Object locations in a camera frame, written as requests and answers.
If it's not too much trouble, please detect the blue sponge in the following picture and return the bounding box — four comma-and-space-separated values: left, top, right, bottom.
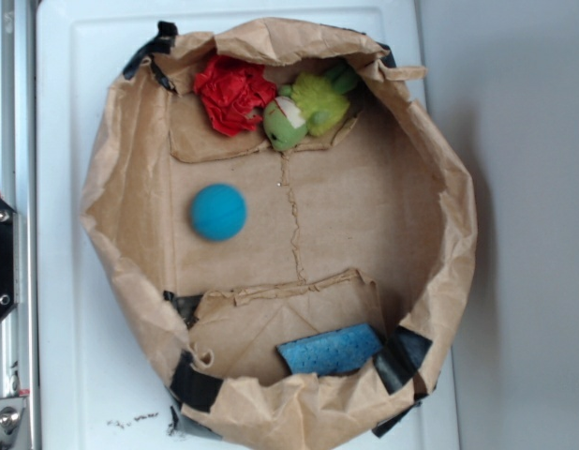
276, 323, 382, 376

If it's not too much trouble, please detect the brown paper bag bin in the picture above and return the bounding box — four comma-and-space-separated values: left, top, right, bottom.
82, 18, 477, 449

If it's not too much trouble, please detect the blue ball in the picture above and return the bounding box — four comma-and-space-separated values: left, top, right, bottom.
189, 184, 247, 242

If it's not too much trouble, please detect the green plush toy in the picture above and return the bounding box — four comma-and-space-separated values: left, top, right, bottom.
262, 63, 360, 152

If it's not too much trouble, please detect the red crumpled paper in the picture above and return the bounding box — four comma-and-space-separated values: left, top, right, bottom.
193, 55, 277, 137

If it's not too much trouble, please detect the white plastic tray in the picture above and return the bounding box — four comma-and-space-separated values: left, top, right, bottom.
35, 6, 462, 450

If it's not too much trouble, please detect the black bracket with screws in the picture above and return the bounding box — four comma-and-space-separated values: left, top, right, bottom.
0, 196, 16, 323

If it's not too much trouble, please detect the metal frame rail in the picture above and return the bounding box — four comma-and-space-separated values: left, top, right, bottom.
0, 0, 41, 449

